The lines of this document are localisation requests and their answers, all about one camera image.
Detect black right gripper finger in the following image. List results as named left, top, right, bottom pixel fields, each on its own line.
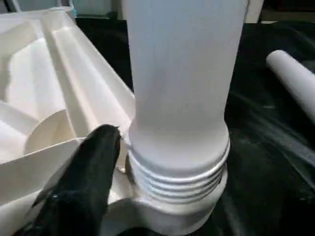
left=14, top=124, right=123, bottom=236

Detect white plastic table top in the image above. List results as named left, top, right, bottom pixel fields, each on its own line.
left=0, top=7, right=230, bottom=236

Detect white plastic table leg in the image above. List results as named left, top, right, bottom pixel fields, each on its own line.
left=120, top=0, right=248, bottom=205
left=265, top=49, right=315, bottom=124

